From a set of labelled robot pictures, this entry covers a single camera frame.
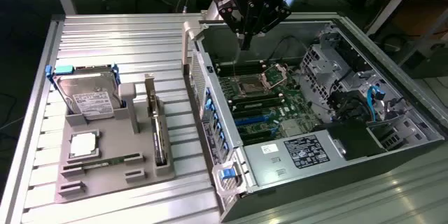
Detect blue expansion slot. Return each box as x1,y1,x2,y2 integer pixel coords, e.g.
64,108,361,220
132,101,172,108
233,115,269,127

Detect green motherboard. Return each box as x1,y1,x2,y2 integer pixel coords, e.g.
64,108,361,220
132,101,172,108
213,58,325,146

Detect teal plastic connector block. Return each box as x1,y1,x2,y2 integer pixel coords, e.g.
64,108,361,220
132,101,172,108
55,65,75,76

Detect grey parts rack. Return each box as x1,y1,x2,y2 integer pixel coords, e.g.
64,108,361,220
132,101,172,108
52,82,176,204

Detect metal socket cover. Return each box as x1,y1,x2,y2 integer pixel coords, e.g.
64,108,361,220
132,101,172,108
257,62,292,90

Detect black power wire bundle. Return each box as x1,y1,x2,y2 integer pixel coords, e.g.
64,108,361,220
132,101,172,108
329,90,369,123

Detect silver hard disk drive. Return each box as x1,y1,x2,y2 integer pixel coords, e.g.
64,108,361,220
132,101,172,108
57,73,119,121

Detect RAM stick with white label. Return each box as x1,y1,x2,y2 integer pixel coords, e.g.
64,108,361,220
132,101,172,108
229,97,284,111

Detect blue data wire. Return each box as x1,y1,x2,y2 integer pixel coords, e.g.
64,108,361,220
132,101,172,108
365,83,387,123

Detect CPU socket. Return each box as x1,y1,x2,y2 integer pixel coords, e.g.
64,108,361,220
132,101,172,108
236,75,267,95

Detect graphics card with metal bracket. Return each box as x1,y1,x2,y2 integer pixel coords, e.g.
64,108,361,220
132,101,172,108
143,73,172,167

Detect silver CPU chip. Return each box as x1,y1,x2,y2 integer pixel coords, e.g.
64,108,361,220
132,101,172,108
68,132,100,156

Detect silver chipset heatsink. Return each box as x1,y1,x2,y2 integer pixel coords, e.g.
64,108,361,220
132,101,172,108
281,120,303,133

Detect green RAM stick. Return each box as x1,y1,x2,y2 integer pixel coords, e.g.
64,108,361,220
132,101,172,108
80,156,127,169

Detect blue expansion card retainer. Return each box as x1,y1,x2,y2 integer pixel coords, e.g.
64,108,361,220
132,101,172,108
204,87,232,158

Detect blue case latch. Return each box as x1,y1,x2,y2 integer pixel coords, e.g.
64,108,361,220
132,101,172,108
216,168,235,182

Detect perforated metal disk bay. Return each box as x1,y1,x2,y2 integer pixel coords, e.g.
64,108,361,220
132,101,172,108
299,43,355,109

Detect black open PC case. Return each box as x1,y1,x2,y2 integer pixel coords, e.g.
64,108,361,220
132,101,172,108
181,11,448,223

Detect black equipment box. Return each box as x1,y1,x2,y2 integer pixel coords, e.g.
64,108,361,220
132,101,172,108
401,41,448,79

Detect thin black wire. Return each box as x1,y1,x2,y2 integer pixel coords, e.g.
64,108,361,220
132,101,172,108
271,34,307,61

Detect grey power supply unit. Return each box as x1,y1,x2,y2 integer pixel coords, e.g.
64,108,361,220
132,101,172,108
243,129,347,188

